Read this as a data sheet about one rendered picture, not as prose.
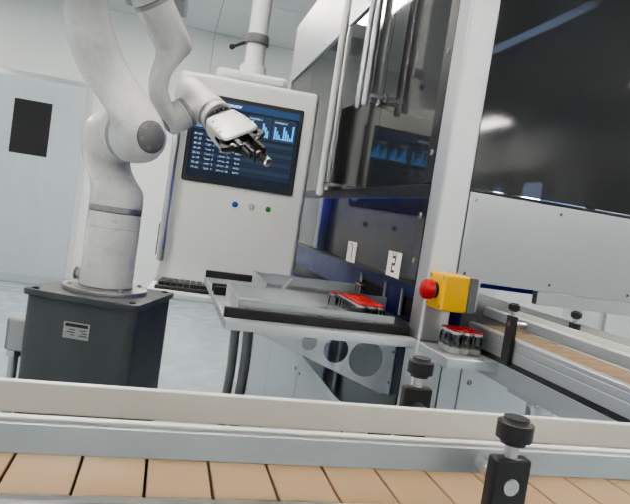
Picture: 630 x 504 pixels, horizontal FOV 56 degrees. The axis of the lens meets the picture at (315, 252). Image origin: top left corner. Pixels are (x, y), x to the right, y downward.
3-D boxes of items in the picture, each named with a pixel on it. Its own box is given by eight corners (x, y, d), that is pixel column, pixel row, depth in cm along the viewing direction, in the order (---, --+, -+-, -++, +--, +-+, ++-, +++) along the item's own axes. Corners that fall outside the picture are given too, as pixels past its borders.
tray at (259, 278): (356, 294, 189) (358, 284, 189) (385, 309, 164) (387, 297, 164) (251, 282, 181) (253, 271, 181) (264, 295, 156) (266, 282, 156)
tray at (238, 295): (356, 310, 154) (358, 297, 153) (392, 332, 128) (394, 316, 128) (225, 296, 145) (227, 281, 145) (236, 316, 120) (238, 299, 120)
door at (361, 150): (328, 190, 215) (353, 26, 212) (370, 188, 170) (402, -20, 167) (327, 190, 215) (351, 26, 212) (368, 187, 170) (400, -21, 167)
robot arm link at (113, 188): (105, 212, 130) (119, 103, 129) (64, 204, 142) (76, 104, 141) (152, 217, 139) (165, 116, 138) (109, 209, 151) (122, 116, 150)
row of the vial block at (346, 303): (342, 310, 148) (345, 292, 148) (365, 325, 131) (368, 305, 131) (334, 309, 148) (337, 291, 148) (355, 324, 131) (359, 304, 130)
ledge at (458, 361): (477, 356, 126) (479, 347, 126) (511, 373, 114) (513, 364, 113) (417, 350, 123) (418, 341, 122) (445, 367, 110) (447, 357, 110)
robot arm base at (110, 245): (45, 288, 131) (55, 205, 130) (84, 280, 150) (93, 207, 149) (128, 301, 130) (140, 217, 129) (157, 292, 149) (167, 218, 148)
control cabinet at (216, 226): (284, 290, 237) (313, 94, 233) (291, 298, 218) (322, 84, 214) (155, 274, 228) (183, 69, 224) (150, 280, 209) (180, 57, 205)
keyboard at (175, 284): (272, 296, 211) (273, 290, 211) (276, 303, 197) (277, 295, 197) (157, 282, 204) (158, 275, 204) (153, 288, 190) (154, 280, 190)
